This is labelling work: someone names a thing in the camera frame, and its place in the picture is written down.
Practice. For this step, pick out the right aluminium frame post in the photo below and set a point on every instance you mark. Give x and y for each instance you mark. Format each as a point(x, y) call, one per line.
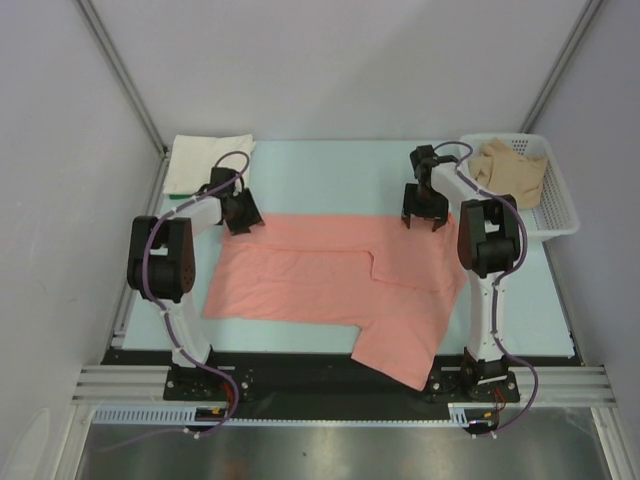
point(586, 19)

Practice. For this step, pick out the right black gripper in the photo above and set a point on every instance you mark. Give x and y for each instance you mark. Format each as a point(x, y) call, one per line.
point(425, 207)

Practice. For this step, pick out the white plastic basket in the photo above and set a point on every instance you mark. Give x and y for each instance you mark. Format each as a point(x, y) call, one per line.
point(555, 215)

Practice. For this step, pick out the folded white t shirt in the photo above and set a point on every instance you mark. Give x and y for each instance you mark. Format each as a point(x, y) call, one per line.
point(192, 158)

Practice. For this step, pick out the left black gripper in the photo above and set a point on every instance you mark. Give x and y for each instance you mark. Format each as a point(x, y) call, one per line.
point(251, 216)

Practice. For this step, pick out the beige t shirt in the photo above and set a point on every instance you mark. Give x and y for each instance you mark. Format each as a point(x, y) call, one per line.
point(501, 170)

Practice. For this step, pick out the pink polo shirt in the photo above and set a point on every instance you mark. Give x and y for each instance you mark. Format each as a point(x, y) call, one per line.
point(398, 284)

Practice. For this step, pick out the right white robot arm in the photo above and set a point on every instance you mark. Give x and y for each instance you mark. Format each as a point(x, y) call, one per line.
point(492, 237)

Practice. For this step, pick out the left aluminium frame post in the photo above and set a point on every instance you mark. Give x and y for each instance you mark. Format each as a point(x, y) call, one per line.
point(113, 60)

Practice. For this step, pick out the white slotted cable duct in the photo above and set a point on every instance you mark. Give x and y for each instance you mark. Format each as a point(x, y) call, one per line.
point(443, 415)

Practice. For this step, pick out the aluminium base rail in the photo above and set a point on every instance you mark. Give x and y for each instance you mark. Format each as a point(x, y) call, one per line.
point(557, 386)

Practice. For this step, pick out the aluminium frame post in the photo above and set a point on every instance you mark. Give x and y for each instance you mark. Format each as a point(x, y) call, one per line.
point(586, 19)
point(113, 60)

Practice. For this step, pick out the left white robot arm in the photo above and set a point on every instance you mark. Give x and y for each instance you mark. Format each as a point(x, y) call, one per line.
point(162, 262)

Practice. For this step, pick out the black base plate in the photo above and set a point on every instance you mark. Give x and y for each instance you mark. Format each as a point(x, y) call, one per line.
point(314, 383)

